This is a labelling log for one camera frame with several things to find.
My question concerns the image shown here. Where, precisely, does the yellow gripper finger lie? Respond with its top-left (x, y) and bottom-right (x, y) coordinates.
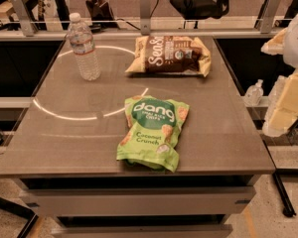
top-left (262, 69), bottom-right (298, 137)
top-left (261, 29), bottom-right (287, 56)

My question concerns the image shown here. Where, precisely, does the brown Sensible chip bag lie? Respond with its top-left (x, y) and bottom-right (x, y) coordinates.
top-left (126, 36), bottom-right (212, 76)

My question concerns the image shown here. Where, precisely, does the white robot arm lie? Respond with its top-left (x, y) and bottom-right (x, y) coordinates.
top-left (261, 14), bottom-right (298, 137)

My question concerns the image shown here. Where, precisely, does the green Dang chip bag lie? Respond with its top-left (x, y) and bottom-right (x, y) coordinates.
top-left (116, 95), bottom-right (190, 173)

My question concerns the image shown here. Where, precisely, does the clear sanitizer bottle right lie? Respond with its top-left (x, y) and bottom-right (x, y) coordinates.
top-left (268, 75), bottom-right (286, 101)

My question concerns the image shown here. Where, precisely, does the clear sanitizer bottle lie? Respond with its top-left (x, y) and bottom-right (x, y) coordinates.
top-left (244, 79), bottom-right (263, 106)
top-left (268, 75), bottom-right (286, 101)

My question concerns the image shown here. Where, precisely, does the clear sanitizer bottle left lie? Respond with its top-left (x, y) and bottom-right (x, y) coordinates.
top-left (244, 79), bottom-right (263, 106)

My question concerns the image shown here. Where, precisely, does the black office chair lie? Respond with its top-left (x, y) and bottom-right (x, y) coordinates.
top-left (170, 0), bottom-right (229, 20)

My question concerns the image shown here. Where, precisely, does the clear plastic water bottle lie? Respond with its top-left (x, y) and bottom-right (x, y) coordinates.
top-left (67, 13), bottom-right (100, 81)

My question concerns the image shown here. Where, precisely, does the grey table drawer cabinet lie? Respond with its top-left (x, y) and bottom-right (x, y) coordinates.
top-left (15, 174), bottom-right (259, 238)

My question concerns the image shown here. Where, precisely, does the glass barrier panel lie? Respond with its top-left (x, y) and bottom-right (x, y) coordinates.
top-left (0, 0), bottom-right (298, 32)

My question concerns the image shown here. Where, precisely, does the right metal rail bracket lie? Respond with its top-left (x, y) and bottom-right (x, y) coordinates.
top-left (257, 0), bottom-right (281, 34)

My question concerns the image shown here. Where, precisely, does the metal rail bracket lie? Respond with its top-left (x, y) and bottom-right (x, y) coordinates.
top-left (10, 0), bottom-right (37, 37)
top-left (257, 0), bottom-right (281, 34)
top-left (140, 0), bottom-right (151, 36)

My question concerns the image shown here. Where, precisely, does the middle metal rail bracket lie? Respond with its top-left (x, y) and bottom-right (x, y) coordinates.
top-left (140, 0), bottom-right (151, 36)

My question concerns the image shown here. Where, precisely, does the left metal rail bracket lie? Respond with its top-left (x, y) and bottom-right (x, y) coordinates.
top-left (10, 0), bottom-right (37, 37)

